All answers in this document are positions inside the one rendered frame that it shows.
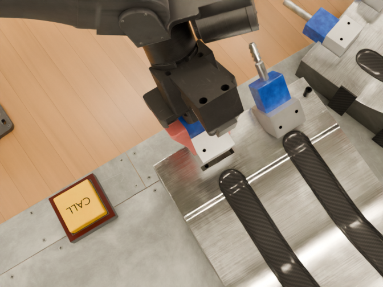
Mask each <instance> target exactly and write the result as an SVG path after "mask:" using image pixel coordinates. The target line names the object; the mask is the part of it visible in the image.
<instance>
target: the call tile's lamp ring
mask: <svg viewBox="0 0 383 287"><path fill-rule="evenodd" d="M86 179H87V180H91V181H92V183H93V185H94V186H95V188H96V190H97V192H98V193H99V195H100V197H101V199H102V201H103V203H104V204H105V206H106V208H107V210H108V212H109V214H108V215H107V216H105V217H103V218H102V219H100V220H98V221H97V222H95V223H93V224H91V225H90V226H88V227H87V228H85V229H83V230H81V231H80V232H78V233H76V234H75V235H73V236H72V234H71V232H70V231H69V229H68V228H67V226H66V224H65V222H64V220H63V218H62V216H61V214H60V212H59V210H58V208H57V206H56V204H55V202H54V198H56V197H57V196H59V195H61V194H62V193H64V192H66V191H68V190H69V189H71V188H73V187H75V186H76V185H78V184H79V183H82V182H83V181H85V180H86ZM49 201H50V203H51V205H52V207H53V209H54V211H55V213H56V215H57V217H58V219H59V221H60V223H61V225H62V227H63V228H64V230H65V232H66V234H67V236H68V238H69V240H70V242H72V241H74V240H75V239H77V238H79V237H81V236H82V235H84V234H85V233H87V232H89V231H90V230H92V229H94V228H95V227H97V226H99V225H100V224H102V223H104V222H106V221H107V220H109V219H110V218H112V217H114V216H115V213H114V211H113V209H112V208H111V206H110V204H109V203H108V201H107V199H106V197H105V195H104V193H103V192H102V190H101V188H100V186H99V184H98V182H97V181H96V179H95V177H94V176H93V174H90V175H88V176H87V177H85V178H83V179H81V180H80V181H78V182H76V183H74V184H73V185H71V186H70V187H67V188H66V189H64V190H63V191H61V192H59V193H57V194H56V195H54V196H52V197H50V198H49Z"/></svg>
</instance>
